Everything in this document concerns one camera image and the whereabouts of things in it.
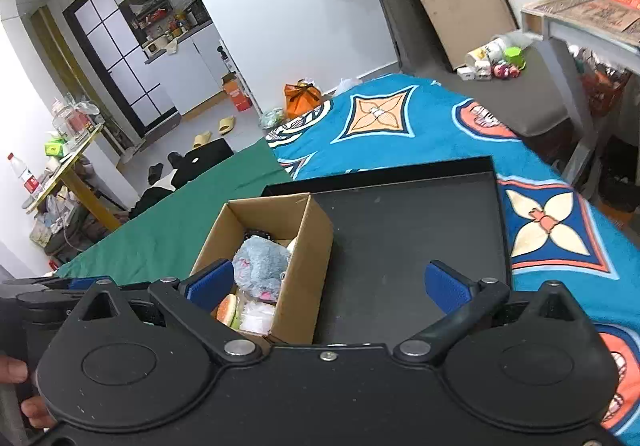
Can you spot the yellow slipper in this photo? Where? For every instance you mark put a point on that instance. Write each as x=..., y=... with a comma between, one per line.
x=227, y=125
x=202, y=140

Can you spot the grey table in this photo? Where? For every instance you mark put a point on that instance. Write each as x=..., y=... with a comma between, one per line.
x=565, y=28

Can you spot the white kitchen cabinet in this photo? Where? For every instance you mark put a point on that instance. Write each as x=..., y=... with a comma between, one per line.
x=185, y=55

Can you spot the white jar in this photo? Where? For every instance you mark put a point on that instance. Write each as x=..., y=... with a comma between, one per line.
x=487, y=53

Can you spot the green tissue box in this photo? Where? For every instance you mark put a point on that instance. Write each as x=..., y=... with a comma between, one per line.
x=55, y=145

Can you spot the black tray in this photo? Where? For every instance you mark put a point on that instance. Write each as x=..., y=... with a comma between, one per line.
x=400, y=236

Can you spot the green plastic bag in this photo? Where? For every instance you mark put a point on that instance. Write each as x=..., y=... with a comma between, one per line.
x=272, y=118

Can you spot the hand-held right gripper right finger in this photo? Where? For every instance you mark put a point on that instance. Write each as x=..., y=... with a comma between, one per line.
x=445, y=286

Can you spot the green bed sheet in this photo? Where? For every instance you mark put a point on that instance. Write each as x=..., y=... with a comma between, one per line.
x=165, y=226

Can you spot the flat cardboard sheet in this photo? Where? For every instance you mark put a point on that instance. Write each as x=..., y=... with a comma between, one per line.
x=585, y=10

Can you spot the brown cardboard box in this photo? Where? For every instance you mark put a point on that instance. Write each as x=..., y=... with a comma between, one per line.
x=305, y=286

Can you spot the clear water bottle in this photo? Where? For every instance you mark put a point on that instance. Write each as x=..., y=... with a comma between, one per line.
x=22, y=175

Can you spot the orange bag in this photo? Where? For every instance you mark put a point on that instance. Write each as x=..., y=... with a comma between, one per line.
x=302, y=98

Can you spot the black shoe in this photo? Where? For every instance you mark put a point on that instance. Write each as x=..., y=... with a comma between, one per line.
x=155, y=170
x=172, y=158

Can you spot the white narrow rack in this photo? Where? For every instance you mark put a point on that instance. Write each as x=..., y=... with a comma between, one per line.
x=240, y=75

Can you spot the white charger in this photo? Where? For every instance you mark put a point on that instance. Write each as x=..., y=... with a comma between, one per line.
x=467, y=73

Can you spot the person's left hand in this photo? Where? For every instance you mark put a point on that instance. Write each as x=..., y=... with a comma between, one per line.
x=12, y=370

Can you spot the yellow table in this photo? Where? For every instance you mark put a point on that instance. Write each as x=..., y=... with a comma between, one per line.
x=67, y=170

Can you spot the green cup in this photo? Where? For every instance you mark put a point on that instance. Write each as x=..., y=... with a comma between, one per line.
x=515, y=56

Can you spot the clear plastic jar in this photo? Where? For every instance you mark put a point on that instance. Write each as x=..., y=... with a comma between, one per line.
x=75, y=118

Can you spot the grey plush toy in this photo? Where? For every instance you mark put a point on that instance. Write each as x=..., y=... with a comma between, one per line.
x=260, y=266

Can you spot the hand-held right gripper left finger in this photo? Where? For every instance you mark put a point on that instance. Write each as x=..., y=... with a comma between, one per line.
x=210, y=283

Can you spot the blue printed blanket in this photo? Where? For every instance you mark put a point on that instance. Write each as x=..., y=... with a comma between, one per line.
x=425, y=125

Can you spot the pink toys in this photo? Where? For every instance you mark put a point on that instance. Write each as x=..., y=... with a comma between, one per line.
x=505, y=70

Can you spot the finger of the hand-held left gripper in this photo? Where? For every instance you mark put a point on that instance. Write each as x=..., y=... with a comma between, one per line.
x=85, y=282

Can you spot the burger plush toy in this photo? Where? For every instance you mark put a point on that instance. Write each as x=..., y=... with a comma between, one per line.
x=227, y=308

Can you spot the black-framed sliding door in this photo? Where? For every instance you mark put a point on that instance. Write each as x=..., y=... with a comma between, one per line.
x=115, y=55

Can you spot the white plastic bag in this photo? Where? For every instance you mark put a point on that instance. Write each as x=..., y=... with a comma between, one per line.
x=347, y=85

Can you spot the clear plastic bag item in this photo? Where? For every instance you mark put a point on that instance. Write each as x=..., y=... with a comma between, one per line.
x=257, y=318

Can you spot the black and white bag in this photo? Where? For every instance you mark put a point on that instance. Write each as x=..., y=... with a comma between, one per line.
x=200, y=160

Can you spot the pile of plastic bags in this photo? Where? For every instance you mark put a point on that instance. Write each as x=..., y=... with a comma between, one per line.
x=60, y=221

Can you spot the orange cardboard box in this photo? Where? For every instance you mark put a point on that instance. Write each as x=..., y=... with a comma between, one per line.
x=237, y=95

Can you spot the grey mat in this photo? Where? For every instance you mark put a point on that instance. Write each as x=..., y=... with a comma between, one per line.
x=535, y=95

